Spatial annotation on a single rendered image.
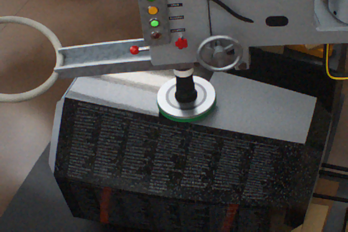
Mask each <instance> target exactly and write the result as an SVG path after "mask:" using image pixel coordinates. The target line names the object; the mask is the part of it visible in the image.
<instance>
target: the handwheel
mask: <svg viewBox="0 0 348 232"><path fill-rule="evenodd" d="M214 40H215V42H214V44H215V48H213V49H212V47H208V46H206V45H207V44H208V43H210V42H212V41H214ZM220 40H226V41H229V42H232V44H231V45H228V46H227V47H223V46H222V44H221V41H220ZM234 48H236V49H237V57H236V58H235V60H234V61H233V62H232V63H230V64H228V65H225V66H223V61H224V59H226V57H227V52H228V51H230V50H232V49H234ZM203 50H204V51H207V52H209V53H212V54H213V56H214V59H215V60H217V61H218V67H215V66H212V65H210V64H208V63H206V62H205V61H204V60H203V57H202V51H203ZM242 54H243V49H242V46H241V44H240V43H239V42H238V41H237V40H236V39H235V38H233V37H231V36H229V35H217V34H216V35H212V36H209V37H207V38H205V39H203V40H202V41H201V42H200V43H199V45H198V47H197V49H196V59H197V61H198V63H200V65H201V66H203V68H205V69H207V70H210V71H213V72H225V71H227V70H230V69H232V68H234V67H235V66H237V65H238V64H239V63H240V61H241V60H242Z"/></svg>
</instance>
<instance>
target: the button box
mask: <svg viewBox="0 0 348 232"><path fill-rule="evenodd" d="M138 1H139V8H140V19H141V23H142V30H143V35H144V42H145V44H144V45H145V46H149V45H163V44H170V31H169V26H168V16H167V6H166V0H156V1H154V2H148V1H146V0H138ZM149 6H157V7H158V13H157V14H154V15H151V14H149V13H148V12H147V9H148V7H149ZM151 19H158V20H159V21H160V26H159V27H157V28H152V27H150V26H149V21H150V20H151ZM152 32H160V33H161V34H162V38H161V39H160V40H152V39H151V37H150V35H151V33H152Z"/></svg>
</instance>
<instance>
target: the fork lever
mask: <svg viewBox="0 0 348 232"><path fill-rule="evenodd" d="M144 44H145V42H144V39H131V40H119V41H112V42H102V43H97V44H85V45H77V46H72V47H62V48H60V49H58V53H62V54H63V55H64V61H63V67H54V72H56V73H58V74H59V75H60V76H59V79H68V78H76V77H92V76H93V75H110V74H119V73H129V72H146V71H157V70H166V69H176V68H194V67H201V68H203V66H201V65H200V63H198V62H194V63H180V64H172V65H158V66H154V65H152V62H151V58H150V51H149V50H146V51H141V52H139V53H138V54H137V55H132V54H131V53H130V48H131V47H132V46H134V45H137V46H138V47H149V46H145V45H144ZM234 60H235V59H234V53H232V52H231V53H227V57H226V59H224V61H223V66H225V65H228V64H230V63H232V62H233V61H234ZM206 63H208V64H210V65H212V66H215V67H218V61H217V60H215V59H214V56H213V59H212V60H211V61H208V62H206ZM238 68H239V70H245V69H246V68H247V64H246V63H245V62H243V61H242V62H240V63H239V64H238ZM59 79H58V80H59Z"/></svg>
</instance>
